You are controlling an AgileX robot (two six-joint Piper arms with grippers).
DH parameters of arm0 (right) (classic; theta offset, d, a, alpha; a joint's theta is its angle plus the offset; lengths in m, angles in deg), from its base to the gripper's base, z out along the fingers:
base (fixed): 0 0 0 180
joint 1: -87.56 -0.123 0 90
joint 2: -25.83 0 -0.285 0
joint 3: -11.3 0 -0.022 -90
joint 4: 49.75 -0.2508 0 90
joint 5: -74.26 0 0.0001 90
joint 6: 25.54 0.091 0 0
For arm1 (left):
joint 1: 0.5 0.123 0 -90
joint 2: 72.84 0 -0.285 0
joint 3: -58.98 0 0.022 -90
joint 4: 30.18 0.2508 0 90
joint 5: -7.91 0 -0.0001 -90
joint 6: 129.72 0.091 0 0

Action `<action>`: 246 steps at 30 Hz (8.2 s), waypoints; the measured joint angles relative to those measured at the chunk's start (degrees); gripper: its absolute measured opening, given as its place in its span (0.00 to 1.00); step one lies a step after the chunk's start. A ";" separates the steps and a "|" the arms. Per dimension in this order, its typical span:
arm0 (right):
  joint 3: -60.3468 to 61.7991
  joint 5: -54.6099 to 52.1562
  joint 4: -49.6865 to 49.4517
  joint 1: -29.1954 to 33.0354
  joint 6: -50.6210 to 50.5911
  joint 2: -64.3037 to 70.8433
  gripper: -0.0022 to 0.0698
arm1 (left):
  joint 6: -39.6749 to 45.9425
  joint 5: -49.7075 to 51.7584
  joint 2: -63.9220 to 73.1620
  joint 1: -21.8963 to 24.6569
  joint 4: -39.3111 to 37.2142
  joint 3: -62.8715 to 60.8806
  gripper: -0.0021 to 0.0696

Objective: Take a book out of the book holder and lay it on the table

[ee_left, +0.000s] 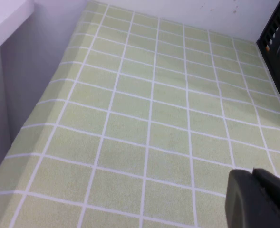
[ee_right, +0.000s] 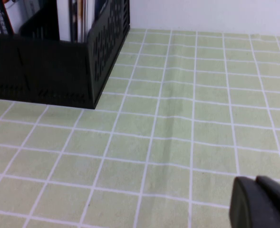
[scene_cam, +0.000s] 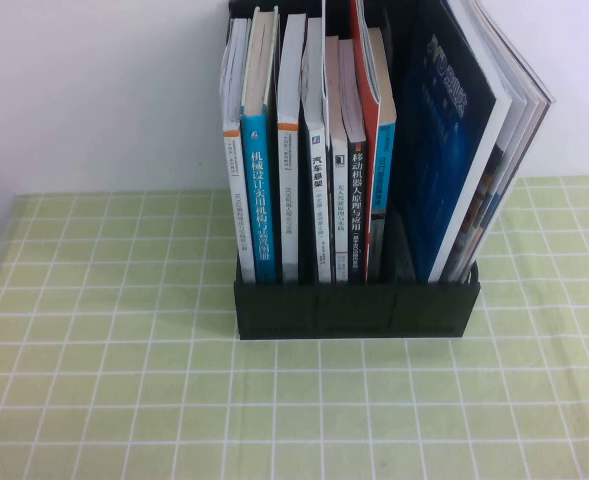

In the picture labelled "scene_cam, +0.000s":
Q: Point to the dark blue cover magazine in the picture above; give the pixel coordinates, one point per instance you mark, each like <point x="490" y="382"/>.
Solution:
<point x="439" y="125"/>

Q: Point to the picture spine thin magazine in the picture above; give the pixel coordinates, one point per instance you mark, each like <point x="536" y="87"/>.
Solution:
<point x="480" y="200"/>

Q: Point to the white page thin magazine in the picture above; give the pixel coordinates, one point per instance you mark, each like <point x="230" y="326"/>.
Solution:
<point x="489" y="200"/>

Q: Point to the thick white orange-band book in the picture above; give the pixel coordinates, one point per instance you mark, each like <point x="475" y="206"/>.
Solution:
<point x="289" y="200"/>

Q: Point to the black white spine book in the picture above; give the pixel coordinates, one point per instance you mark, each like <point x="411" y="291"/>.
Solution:
<point x="319" y="200"/>

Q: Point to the blue spine mechanism book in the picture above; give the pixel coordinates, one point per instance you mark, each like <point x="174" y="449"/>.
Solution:
<point x="260" y="200"/>

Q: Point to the thin white orange-band book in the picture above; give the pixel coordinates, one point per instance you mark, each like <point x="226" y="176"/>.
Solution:
<point x="239" y="200"/>

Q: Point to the black spine robot book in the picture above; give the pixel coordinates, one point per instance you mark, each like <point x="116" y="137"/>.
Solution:
<point x="356" y="200"/>

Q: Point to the black plastic book holder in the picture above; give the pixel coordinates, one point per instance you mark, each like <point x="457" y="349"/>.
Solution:
<point x="354" y="315"/>

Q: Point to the red cover thin book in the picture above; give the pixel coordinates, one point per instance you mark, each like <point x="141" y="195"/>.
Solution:
<point x="372" y="140"/>

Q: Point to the blue grey spine book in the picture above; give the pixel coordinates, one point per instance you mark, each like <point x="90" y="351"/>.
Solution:
<point x="386" y="150"/>

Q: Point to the green white checked tablecloth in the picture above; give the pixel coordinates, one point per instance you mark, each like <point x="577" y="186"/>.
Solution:
<point x="124" y="375"/>

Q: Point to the grey cover magazine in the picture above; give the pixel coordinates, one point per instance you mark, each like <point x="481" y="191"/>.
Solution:
<point x="544" y="97"/>

